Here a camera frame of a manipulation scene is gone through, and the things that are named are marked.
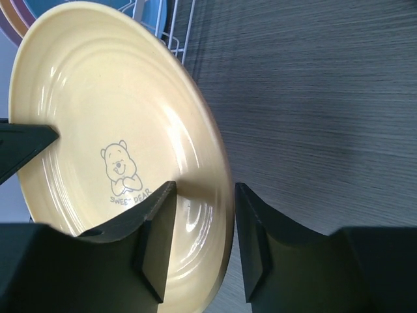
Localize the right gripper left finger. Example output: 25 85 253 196
1 181 177 312

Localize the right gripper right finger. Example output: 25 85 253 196
235 183 416 312

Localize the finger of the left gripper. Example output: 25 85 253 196
1 118 59 184

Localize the yellow bear plate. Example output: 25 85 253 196
8 1 234 312

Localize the blue plate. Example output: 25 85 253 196
109 0 167 38

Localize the purple plate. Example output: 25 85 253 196
1 8 22 46

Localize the pink plate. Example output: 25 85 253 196
23 0 67 18

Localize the orange plate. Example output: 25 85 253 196
1 0 35 37

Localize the white wire dish rack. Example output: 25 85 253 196
130 1 197 65

